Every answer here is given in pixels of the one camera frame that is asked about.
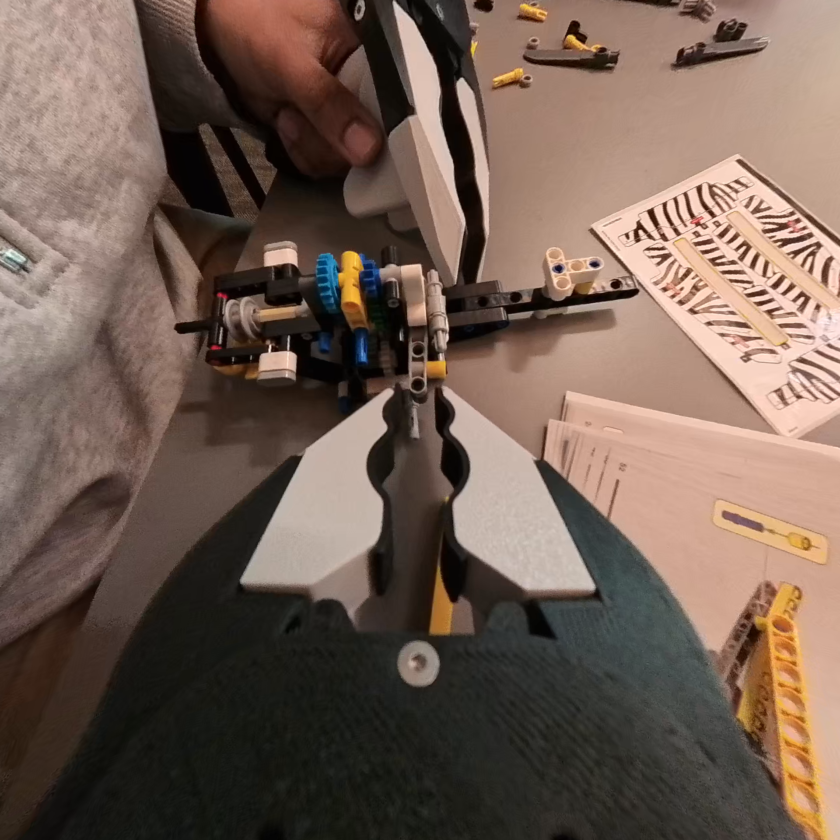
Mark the multicoloured lego vehicle assembly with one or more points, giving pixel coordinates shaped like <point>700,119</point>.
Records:
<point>328,295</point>

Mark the zebra striped sticker sheet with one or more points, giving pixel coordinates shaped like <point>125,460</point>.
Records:
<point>722,282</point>

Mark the dark grey lego connector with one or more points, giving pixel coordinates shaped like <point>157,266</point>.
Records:
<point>697,6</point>

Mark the black lego connector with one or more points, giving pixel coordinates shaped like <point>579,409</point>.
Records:
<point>575,29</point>
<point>730,29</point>

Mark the person's grey sweater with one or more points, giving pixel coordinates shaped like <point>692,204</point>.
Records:
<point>79,328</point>

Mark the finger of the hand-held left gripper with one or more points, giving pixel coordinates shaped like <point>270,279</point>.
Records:
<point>430,177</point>
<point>476,138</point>

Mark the dark grey lego blade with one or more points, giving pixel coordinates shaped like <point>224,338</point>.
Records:
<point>558,58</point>
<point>728,50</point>

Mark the dark striped cloth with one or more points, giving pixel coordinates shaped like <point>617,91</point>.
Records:
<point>216,177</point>

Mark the person's left hand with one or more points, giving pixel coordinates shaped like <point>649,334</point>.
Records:
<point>282,59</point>

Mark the yellow lego pin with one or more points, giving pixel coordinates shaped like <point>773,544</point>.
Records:
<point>533,11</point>
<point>506,79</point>
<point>584,43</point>

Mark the lego instruction booklet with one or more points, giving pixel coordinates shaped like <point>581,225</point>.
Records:
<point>656,485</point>

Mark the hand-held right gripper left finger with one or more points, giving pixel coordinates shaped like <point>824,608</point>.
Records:
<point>308,518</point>

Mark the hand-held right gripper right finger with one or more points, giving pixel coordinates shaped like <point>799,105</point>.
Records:
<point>518,525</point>

